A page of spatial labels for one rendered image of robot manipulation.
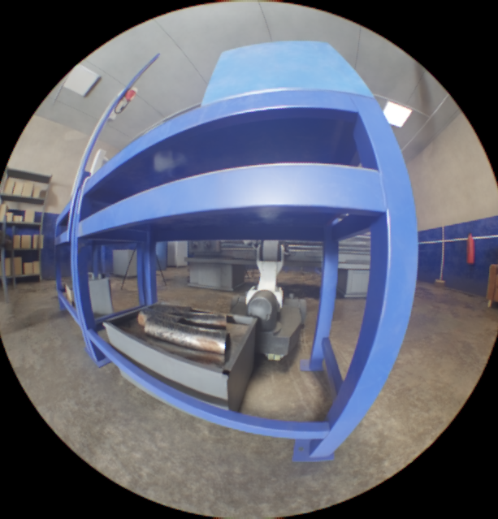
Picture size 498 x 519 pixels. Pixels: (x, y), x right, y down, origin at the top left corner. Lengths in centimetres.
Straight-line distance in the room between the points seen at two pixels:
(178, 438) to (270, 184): 68
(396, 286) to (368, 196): 12
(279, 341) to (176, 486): 72
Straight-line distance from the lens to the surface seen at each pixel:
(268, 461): 58
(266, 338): 79
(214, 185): 25
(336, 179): 23
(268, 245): 117
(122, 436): 67
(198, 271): 260
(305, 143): 49
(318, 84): 39
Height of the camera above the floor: 55
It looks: 2 degrees down
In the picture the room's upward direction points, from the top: 1 degrees clockwise
